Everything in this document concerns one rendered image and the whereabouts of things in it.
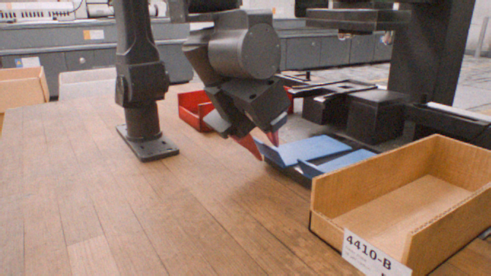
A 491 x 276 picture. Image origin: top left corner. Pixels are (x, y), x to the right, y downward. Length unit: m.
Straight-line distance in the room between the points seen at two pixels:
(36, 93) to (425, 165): 2.46
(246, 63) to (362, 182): 0.21
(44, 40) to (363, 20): 4.56
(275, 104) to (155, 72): 0.29
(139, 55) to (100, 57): 4.41
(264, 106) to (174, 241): 0.18
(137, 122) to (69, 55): 4.35
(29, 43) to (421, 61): 4.59
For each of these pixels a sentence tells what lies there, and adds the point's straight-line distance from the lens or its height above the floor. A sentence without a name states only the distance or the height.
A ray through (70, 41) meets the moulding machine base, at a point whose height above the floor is 0.77.
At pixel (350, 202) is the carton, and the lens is 0.43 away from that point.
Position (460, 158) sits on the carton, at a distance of 0.55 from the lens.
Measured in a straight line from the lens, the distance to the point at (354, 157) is 0.54.
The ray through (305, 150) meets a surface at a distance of 0.55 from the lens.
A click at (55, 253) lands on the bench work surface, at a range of 0.42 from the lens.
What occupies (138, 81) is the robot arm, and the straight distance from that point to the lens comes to 0.59.
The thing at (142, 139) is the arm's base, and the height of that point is 0.92.
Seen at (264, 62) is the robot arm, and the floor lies 1.09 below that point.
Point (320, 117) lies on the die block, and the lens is 0.74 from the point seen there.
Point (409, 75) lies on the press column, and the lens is 0.91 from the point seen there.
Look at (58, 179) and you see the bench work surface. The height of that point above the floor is 0.90.
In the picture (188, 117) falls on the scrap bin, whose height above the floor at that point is 0.92.
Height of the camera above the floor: 1.14
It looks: 22 degrees down
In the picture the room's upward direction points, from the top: straight up
